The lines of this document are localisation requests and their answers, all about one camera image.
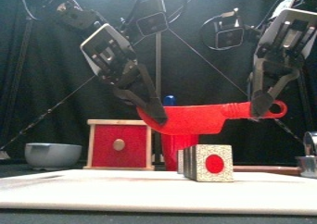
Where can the grey metal cup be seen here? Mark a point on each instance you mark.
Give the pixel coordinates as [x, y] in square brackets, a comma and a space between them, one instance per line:
[308, 166]

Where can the white cutting board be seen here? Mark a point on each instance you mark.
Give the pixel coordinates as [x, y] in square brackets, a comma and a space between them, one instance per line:
[123, 193]

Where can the sushi piece green centre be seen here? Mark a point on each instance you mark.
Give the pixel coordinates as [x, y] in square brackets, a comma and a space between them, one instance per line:
[180, 161]

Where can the vertical metal frame pole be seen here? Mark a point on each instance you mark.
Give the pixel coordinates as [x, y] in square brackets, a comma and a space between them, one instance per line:
[158, 64]

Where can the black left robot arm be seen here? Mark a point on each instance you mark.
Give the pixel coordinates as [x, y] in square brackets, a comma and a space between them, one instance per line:
[77, 16]

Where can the pinkish rectangular plastic plate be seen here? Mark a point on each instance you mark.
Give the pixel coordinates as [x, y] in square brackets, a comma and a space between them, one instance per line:
[268, 170]

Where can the sushi piece red centre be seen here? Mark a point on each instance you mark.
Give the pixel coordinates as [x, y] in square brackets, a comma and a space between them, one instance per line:
[214, 164]

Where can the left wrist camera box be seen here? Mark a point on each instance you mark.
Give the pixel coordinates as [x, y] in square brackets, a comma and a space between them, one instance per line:
[152, 23]

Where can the red plastic cup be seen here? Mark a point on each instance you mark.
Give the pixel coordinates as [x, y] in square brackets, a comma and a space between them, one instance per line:
[176, 150]

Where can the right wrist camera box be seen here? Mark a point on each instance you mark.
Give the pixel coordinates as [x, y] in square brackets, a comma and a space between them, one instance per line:
[229, 36]

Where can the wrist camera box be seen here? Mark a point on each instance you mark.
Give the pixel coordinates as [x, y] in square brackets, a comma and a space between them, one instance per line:
[229, 36]
[152, 23]

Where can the black cloth backdrop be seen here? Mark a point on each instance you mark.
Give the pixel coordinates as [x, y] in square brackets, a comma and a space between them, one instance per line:
[50, 64]

